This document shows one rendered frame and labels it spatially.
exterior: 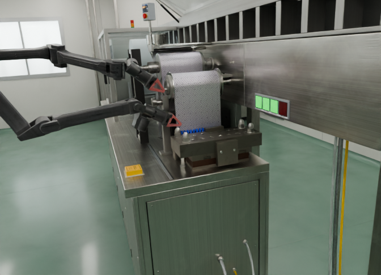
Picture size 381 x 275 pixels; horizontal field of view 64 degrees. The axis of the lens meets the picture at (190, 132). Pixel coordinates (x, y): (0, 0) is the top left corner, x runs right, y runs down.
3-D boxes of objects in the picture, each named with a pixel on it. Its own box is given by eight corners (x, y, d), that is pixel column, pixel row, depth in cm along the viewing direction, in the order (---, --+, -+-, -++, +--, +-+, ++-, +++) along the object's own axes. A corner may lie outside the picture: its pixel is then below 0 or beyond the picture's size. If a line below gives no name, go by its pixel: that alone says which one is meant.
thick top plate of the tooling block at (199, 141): (170, 148, 147) (170, 135, 146) (245, 136, 159) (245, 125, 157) (180, 158, 133) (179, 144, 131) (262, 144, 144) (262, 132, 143)
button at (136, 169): (125, 171, 140) (124, 166, 140) (140, 168, 142) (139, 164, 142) (126, 177, 134) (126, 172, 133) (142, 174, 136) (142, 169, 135)
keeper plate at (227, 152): (216, 165, 139) (215, 142, 136) (236, 161, 142) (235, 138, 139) (218, 166, 137) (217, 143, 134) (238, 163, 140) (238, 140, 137)
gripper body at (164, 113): (166, 127, 143) (151, 121, 140) (161, 122, 152) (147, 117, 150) (172, 114, 142) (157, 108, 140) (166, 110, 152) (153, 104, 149)
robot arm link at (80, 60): (50, 66, 155) (47, 44, 150) (59, 64, 159) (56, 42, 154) (117, 83, 138) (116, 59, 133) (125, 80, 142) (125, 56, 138)
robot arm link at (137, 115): (136, 102, 134) (128, 98, 141) (126, 126, 135) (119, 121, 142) (158, 111, 141) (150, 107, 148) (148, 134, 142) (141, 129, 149)
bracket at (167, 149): (158, 153, 163) (153, 96, 155) (169, 151, 165) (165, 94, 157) (160, 156, 159) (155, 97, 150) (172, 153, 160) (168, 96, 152)
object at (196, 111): (176, 134, 151) (174, 97, 146) (220, 128, 158) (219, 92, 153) (177, 135, 151) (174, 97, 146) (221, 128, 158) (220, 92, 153)
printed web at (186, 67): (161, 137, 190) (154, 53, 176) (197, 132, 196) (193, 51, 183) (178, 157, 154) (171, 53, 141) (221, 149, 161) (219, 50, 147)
